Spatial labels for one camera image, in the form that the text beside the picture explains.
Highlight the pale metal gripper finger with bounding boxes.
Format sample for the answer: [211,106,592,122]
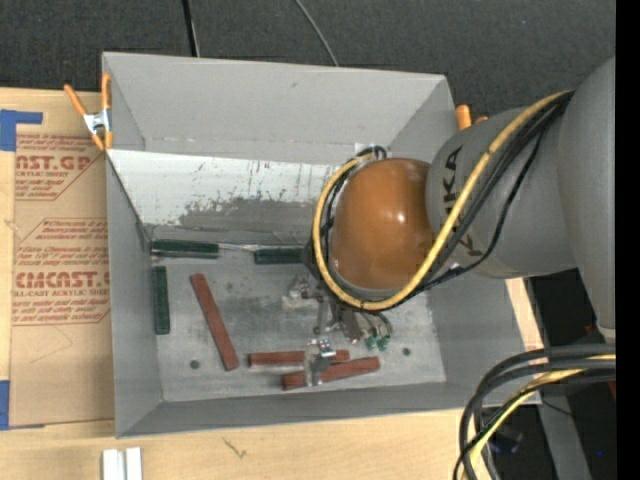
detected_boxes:
[282,275,316,312]
[304,336,338,388]

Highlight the red-brown flat block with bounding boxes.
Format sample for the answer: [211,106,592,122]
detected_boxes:
[188,272,241,373]
[246,349,352,369]
[279,355,382,392]

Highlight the dark green flat block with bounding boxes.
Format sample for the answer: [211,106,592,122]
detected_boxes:
[150,238,221,260]
[253,247,306,266]
[152,265,172,336]

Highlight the grey metal bin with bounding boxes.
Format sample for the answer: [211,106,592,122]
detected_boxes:
[101,51,544,439]

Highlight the brown cardboard board red print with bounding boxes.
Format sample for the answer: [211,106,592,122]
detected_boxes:
[0,86,117,430]

